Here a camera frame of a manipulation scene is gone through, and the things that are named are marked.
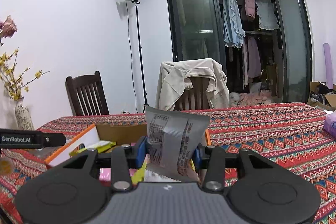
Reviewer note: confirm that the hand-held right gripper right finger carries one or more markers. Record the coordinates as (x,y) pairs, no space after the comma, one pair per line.
(199,161)

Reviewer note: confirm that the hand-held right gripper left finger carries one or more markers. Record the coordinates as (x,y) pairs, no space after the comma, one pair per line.
(141,153)

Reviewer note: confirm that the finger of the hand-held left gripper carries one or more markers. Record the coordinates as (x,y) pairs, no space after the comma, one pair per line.
(55,139)

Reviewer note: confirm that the small green snack packet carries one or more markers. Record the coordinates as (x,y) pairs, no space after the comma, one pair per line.
(139,174)

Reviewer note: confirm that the orange cardboard box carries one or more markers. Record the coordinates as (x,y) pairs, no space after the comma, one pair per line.
(84,140)

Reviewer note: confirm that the grey white snack packet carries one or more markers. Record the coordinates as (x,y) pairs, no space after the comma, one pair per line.
(176,134)

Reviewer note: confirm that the large pink snack packet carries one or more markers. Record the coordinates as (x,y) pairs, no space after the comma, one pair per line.
(105,174)

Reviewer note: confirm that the long green snack packet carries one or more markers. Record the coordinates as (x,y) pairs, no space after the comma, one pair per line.
(99,145)

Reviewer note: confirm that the floral ceramic vase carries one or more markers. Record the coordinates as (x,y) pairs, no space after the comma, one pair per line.
(23,116)

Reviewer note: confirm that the yellow flower branches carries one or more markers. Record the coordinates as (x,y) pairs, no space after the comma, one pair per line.
(11,94)

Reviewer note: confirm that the dark wooden chair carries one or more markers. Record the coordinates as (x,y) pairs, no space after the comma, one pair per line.
(84,81)

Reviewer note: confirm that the brown wooden chair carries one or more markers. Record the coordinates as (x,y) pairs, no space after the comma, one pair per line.
(197,95)

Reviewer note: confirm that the beige jacket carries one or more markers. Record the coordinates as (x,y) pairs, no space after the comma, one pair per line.
(173,82)

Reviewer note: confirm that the pile of pink clothes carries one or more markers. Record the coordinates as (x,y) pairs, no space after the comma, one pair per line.
(252,99)

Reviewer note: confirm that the pink rose bouquet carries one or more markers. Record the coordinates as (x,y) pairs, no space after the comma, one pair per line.
(9,28)

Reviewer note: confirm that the mauve hanging garment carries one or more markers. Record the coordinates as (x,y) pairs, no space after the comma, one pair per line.
(254,56)

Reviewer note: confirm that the open brown cardboard box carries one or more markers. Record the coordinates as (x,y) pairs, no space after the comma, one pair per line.
(315,92)

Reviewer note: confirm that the purple tissue pack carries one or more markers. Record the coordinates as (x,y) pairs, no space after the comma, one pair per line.
(331,124)

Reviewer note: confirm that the light blue shirt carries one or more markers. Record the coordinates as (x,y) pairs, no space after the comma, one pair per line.
(232,22)

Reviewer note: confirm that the white hanging top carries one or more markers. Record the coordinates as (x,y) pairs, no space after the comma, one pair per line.
(266,16)

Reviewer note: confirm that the purple rolled mat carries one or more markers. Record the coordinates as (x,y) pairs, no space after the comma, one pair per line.
(328,64)

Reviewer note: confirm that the pink hanging jacket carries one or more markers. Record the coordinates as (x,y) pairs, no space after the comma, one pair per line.
(250,6)

